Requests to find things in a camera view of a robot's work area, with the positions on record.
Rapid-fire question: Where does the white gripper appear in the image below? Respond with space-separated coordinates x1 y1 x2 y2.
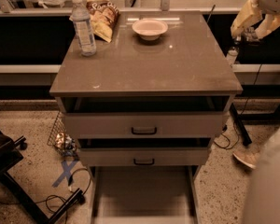
231 0 280 39

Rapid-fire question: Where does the tan sneaker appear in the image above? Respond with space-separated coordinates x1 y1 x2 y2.
233 151 260 169

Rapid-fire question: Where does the yellow chip bag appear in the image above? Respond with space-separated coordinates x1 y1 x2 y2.
86 0 119 43

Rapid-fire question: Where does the black table leg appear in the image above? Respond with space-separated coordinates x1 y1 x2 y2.
230 105 252 147

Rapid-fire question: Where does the bottom open grey drawer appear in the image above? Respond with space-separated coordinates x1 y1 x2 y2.
91 166 201 224

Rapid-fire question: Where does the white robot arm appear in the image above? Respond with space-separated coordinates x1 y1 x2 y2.
231 0 280 224

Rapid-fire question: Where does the white paper bowl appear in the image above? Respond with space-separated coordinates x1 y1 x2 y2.
132 19 168 41

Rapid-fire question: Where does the wire waste basket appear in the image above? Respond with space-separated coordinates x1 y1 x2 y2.
47 112 77 159

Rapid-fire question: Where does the black office chair base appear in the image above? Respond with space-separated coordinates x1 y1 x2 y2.
0 113 86 224

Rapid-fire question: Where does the middle grey drawer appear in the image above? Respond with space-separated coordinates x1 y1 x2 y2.
77 138 210 166

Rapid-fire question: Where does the grey drawer cabinet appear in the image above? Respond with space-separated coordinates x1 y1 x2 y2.
50 11 242 224

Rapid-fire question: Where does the small white bottle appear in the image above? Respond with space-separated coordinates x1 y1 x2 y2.
226 43 239 66

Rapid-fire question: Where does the clear plastic water bottle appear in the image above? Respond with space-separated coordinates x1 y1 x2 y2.
71 0 96 56

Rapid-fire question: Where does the top grey drawer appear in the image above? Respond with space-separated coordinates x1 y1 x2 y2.
59 96 231 139

